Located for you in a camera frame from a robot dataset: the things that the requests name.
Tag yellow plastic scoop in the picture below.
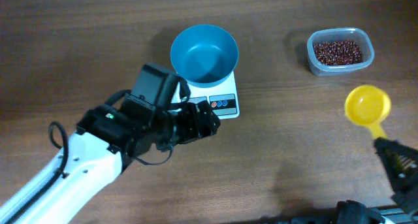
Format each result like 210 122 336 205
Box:
344 85 391 140

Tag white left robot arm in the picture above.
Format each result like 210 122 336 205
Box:
1 64 220 223

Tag white digital kitchen scale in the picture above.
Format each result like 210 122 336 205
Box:
189 72 240 120

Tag blue plastic bowl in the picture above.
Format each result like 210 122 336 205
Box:
170 24 240 88

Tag red adzuki beans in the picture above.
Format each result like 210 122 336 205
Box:
313 40 363 66

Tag clear plastic container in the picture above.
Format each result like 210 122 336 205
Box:
307 27 375 76

